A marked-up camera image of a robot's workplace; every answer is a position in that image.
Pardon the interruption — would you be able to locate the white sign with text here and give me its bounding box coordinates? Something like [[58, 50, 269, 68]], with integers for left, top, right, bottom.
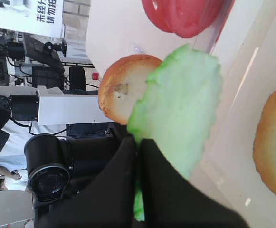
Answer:
[[0, 0, 64, 38]]

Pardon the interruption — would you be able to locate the green lettuce leaf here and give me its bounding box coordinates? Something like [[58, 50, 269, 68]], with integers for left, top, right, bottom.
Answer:
[[127, 43, 223, 222]]

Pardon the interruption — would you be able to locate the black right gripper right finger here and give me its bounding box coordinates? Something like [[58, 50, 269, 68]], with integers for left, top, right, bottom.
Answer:
[[141, 139, 248, 228]]

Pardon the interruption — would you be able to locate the inner red tomato slice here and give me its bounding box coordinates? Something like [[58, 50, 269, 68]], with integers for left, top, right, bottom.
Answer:
[[164, 0, 229, 38]]

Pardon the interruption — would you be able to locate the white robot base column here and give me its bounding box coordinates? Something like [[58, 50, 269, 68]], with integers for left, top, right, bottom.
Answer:
[[38, 86, 112, 125]]

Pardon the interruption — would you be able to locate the white rectangular tray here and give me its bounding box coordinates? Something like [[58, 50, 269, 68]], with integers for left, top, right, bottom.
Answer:
[[191, 0, 276, 228]]

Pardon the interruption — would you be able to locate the red emergency button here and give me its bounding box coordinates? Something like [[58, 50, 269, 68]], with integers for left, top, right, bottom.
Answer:
[[92, 72, 100, 80]]

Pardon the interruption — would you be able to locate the person in white shirt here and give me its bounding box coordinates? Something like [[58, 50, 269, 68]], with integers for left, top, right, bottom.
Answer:
[[0, 166, 29, 191]]

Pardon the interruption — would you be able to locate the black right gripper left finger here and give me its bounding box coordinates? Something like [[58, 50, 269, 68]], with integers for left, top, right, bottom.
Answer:
[[37, 137, 136, 228]]

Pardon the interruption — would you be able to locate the bread slice on tray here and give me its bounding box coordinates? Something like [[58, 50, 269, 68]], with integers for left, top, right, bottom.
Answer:
[[253, 91, 276, 195]]

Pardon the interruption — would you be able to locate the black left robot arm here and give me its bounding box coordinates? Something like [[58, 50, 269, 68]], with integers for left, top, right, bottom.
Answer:
[[0, 95, 120, 208]]

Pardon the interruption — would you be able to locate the upright bread slice left rack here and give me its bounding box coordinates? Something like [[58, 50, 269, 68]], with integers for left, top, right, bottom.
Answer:
[[98, 54, 162, 125]]

